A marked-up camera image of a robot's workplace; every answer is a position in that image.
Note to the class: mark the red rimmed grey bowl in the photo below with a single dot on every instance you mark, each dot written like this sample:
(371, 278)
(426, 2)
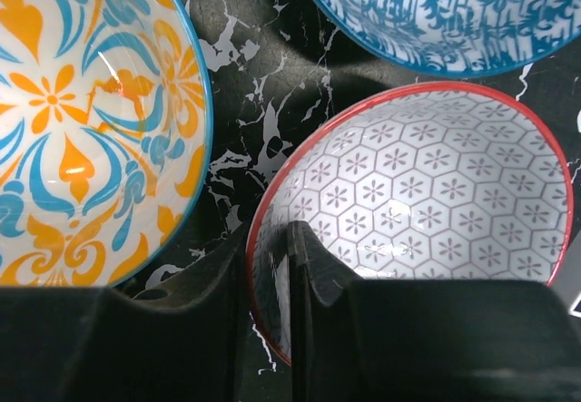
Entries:
(436, 180)

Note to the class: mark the blue patterned bowl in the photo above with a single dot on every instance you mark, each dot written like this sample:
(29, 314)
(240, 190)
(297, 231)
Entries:
(457, 38)

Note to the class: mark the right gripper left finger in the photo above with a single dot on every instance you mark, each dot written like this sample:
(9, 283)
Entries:
(181, 340)

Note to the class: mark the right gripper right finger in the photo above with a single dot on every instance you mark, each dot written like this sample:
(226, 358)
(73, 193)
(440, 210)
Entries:
(355, 339)

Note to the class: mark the orange blue floral bowl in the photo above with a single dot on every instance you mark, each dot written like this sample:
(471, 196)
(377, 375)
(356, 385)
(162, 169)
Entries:
(106, 132)

